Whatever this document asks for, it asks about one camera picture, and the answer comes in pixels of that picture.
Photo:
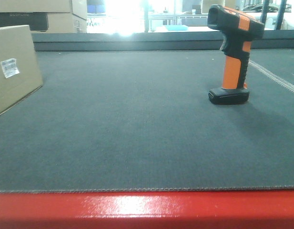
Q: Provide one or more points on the orange black barcode scanner gun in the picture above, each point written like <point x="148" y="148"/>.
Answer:
<point x="239" y="30"/>

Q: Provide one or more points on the brown cardboard package box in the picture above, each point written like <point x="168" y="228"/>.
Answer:
<point x="20" y="74"/>

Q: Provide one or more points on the upper stacked cardboard box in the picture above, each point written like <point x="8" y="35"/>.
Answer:
<point x="76" y="7"/>

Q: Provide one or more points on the dark grey conveyor belt mat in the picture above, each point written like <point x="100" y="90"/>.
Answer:
<point x="108" y="121"/>

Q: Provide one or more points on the blue tray in background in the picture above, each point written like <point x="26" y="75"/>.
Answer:
<point x="176" y="27"/>

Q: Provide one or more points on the red metal table edge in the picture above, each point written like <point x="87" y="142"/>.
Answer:
<point x="149" y="210"/>

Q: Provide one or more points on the white barcode label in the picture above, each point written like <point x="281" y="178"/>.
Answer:
<point x="9" y="67"/>

